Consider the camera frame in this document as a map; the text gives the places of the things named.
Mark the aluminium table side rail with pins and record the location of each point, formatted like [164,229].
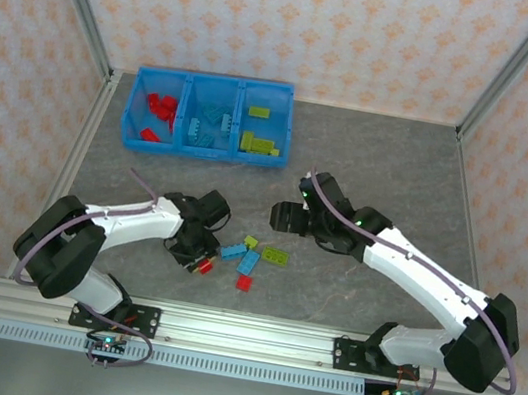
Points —
[468,191]
[74,166]

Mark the small green lego brick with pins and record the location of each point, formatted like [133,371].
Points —
[275,152]
[251,242]

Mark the aluminium frame post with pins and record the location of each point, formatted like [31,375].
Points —
[81,0]
[510,71]

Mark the small red lego brick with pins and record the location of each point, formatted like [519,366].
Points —
[244,283]

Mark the long aluminium base rail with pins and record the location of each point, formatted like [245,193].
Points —
[246,336]

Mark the long red lego brick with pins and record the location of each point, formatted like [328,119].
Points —
[150,134]

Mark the blue three-compartment plastic bin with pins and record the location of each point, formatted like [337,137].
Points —
[187,93]

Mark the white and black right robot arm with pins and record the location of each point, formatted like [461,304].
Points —
[413,275]

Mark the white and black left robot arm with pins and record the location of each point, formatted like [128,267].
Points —
[137,227]

